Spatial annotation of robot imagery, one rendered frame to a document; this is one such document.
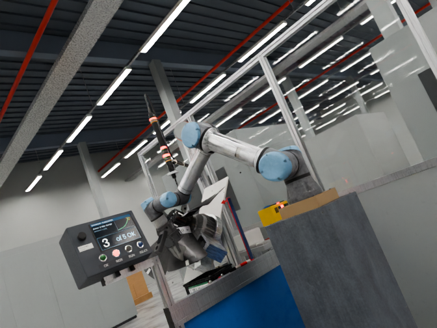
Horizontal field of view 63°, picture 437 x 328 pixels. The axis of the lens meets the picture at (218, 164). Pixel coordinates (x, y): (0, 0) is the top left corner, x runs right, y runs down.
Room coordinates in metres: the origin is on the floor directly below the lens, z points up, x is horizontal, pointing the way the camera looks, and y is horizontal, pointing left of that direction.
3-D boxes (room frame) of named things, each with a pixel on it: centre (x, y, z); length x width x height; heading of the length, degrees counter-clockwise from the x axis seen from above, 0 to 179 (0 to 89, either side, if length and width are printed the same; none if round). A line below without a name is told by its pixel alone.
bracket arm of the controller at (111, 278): (1.35, 0.45, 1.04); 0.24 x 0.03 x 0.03; 136
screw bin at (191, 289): (1.80, 0.25, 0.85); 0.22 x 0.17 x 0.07; 152
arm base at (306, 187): (1.55, -0.30, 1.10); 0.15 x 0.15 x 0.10
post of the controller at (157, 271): (1.43, 0.38, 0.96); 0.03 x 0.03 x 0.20; 46
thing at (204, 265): (2.08, 0.29, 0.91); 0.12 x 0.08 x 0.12; 136
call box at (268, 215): (2.02, -0.19, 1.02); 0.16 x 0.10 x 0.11; 136
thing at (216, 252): (2.04, 0.21, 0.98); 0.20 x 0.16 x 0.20; 136
